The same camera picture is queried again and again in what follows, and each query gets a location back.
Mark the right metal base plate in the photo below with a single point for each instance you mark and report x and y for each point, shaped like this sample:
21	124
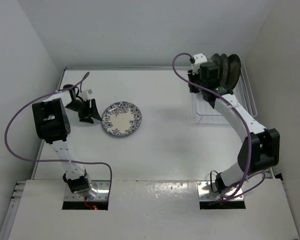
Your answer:
206	194

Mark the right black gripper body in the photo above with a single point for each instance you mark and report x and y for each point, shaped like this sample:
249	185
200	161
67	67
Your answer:
195	77

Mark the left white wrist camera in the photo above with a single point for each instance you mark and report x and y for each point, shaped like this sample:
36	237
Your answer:
85	94

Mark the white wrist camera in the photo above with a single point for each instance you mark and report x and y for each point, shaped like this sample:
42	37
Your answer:
85	94
196	60

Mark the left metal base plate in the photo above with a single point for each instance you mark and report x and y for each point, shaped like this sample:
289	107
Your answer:
99	193

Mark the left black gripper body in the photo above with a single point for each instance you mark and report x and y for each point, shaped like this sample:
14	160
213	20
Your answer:
82	107

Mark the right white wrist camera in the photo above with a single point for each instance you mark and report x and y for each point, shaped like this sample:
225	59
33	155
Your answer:
196	60

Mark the metal base plate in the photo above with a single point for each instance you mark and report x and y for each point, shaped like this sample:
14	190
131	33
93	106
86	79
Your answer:
206	194
99	193

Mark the grey rimmed plate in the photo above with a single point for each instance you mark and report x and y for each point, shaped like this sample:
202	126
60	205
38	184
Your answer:
225	62
216	58

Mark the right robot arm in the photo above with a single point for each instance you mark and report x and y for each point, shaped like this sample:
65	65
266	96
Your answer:
260	147

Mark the blue floral white plate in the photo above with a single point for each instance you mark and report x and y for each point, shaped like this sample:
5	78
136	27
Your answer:
121	119

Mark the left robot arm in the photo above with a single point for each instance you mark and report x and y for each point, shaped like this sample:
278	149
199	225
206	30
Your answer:
53	126

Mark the black patterned rim plate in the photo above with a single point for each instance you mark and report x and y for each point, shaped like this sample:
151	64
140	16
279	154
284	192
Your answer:
235	71

